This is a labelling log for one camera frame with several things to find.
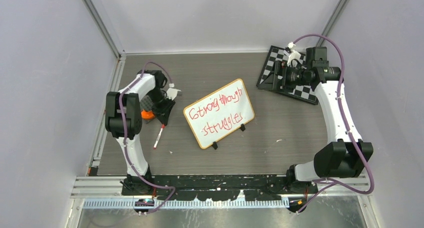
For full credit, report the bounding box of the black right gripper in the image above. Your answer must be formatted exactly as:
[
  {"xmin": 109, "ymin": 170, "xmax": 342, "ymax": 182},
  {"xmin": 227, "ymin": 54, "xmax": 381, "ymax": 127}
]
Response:
[{"xmin": 258, "ymin": 60, "xmax": 310, "ymax": 93}]

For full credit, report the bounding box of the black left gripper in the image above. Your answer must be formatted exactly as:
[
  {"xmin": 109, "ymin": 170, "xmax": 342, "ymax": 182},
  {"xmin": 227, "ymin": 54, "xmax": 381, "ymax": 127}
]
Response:
[{"xmin": 148, "ymin": 88, "xmax": 176, "ymax": 126}]

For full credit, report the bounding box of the red capped whiteboard marker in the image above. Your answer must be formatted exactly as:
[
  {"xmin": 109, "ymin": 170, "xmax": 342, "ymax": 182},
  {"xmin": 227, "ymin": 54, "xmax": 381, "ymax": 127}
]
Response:
[{"xmin": 153, "ymin": 124, "xmax": 166, "ymax": 150}]

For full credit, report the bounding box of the white whiteboard orange frame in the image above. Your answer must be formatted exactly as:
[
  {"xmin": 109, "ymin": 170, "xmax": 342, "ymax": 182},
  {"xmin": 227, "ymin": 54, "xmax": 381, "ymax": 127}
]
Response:
[{"xmin": 183, "ymin": 78, "xmax": 255, "ymax": 149}]

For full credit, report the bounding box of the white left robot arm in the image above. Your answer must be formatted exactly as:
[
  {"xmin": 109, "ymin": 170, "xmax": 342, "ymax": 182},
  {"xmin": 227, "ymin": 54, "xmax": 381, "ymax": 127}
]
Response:
[{"xmin": 105, "ymin": 70, "xmax": 176, "ymax": 195}]

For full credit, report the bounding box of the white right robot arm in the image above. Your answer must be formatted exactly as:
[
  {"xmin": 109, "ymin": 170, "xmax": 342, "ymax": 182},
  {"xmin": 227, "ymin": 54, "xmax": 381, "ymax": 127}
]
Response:
[{"xmin": 256, "ymin": 45, "xmax": 374, "ymax": 193}]

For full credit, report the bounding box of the orange curved block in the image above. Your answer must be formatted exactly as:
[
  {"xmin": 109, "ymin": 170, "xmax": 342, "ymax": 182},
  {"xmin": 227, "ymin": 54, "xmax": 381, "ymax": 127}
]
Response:
[{"xmin": 141, "ymin": 110, "xmax": 156, "ymax": 121}]

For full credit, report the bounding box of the grey studded building plate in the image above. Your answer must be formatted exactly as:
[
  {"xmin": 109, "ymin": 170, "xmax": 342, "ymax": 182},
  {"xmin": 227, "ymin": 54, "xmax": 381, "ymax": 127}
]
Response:
[{"xmin": 140, "ymin": 96, "xmax": 154, "ymax": 124}]

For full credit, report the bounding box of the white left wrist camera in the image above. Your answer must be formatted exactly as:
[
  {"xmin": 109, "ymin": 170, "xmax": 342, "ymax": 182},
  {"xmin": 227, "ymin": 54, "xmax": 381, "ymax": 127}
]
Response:
[{"xmin": 166, "ymin": 83, "xmax": 182, "ymax": 101}]

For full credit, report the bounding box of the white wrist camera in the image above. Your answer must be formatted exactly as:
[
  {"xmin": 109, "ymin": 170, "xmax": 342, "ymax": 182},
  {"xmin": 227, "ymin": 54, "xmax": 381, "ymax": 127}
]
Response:
[
  {"xmin": 166, "ymin": 83, "xmax": 182, "ymax": 101},
  {"xmin": 285, "ymin": 42, "xmax": 304, "ymax": 68}
]

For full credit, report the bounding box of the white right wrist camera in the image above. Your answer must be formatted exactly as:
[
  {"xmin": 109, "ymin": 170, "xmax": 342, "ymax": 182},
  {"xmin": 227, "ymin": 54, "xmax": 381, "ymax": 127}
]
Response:
[{"xmin": 285, "ymin": 42, "xmax": 304, "ymax": 68}]

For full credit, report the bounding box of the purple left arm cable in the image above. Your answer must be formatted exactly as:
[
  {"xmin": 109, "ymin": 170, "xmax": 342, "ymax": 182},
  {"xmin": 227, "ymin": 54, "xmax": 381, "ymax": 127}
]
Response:
[{"xmin": 118, "ymin": 61, "xmax": 176, "ymax": 215}]

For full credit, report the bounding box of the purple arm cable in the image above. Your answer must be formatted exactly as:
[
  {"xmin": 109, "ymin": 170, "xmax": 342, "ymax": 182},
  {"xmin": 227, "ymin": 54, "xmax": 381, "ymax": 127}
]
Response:
[
  {"xmin": 118, "ymin": 61, "xmax": 176, "ymax": 215},
  {"xmin": 288, "ymin": 33, "xmax": 376, "ymax": 215}
]

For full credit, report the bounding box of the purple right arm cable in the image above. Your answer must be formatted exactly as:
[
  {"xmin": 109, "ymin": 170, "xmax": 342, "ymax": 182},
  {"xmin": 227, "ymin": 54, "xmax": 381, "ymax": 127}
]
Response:
[{"xmin": 288, "ymin": 33, "xmax": 376, "ymax": 215}]

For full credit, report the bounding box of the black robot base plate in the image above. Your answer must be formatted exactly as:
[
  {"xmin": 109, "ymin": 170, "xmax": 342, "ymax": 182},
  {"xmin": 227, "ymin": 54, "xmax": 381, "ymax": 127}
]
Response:
[{"xmin": 120, "ymin": 174, "xmax": 318, "ymax": 202}]

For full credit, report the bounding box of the aluminium rail frame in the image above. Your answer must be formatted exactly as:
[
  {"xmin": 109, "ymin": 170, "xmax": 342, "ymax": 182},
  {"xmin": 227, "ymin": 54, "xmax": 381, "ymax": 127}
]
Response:
[{"xmin": 71, "ymin": 174, "xmax": 369, "ymax": 212}]

